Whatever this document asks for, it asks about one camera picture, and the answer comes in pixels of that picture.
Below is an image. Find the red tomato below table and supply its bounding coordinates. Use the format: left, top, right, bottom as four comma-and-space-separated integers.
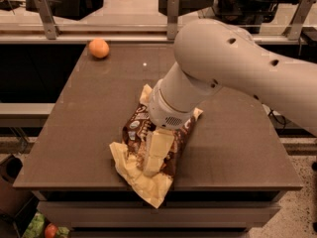
45, 223, 58, 238

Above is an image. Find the black office chair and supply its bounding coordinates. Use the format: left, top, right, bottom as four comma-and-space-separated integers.
204, 0, 300, 34

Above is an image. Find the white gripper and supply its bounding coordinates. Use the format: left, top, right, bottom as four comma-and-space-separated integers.
143, 79, 192, 177

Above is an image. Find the green bag below table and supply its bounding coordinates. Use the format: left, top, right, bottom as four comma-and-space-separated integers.
22, 212, 69, 238

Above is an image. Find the middle metal rail bracket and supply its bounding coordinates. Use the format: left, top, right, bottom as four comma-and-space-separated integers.
166, 0, 179, 40

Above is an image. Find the orange fruit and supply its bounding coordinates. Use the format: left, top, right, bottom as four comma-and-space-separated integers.
88, 39, 110, 59

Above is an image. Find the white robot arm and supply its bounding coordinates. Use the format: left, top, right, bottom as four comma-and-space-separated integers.
148, 19, 317, 136

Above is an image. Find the left metal rail bracket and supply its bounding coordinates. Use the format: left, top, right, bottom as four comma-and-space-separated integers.
33, 0, 59, 40

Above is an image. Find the metal rail bracket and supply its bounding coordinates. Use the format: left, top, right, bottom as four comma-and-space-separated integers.
285, 0, 316, 41
166, 0, 179, 40
33, 0, 59, 40

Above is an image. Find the black cable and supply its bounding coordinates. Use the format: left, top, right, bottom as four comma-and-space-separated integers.
267, 107, 288, 131

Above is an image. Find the brown sea salt chip bag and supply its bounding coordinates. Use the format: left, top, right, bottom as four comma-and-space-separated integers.
110, 84, 203, 208

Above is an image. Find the right metal rail bracket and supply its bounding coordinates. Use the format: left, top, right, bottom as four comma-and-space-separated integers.
285, 0, 316, 41

